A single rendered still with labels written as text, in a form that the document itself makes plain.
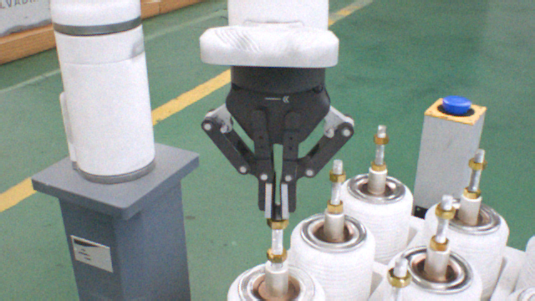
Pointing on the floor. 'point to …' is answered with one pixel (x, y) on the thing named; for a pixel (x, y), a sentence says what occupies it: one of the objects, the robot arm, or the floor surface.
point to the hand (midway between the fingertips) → (277, 195)
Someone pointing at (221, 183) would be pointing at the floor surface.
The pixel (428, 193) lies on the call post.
